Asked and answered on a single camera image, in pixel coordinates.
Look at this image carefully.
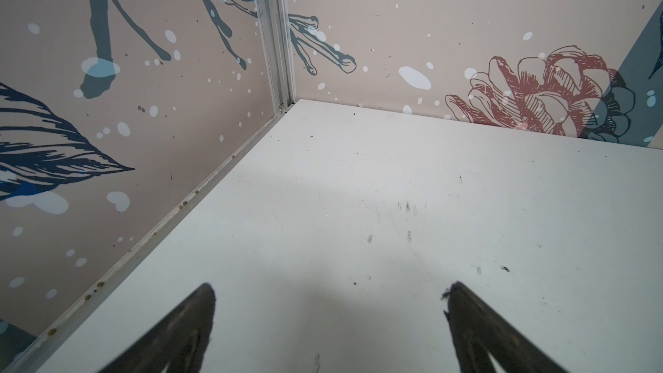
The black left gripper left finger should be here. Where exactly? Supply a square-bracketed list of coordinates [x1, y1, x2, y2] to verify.
[100, 283, 216, 373]

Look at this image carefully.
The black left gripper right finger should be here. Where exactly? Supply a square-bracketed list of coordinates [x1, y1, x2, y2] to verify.
[444, 281, 566, 373]

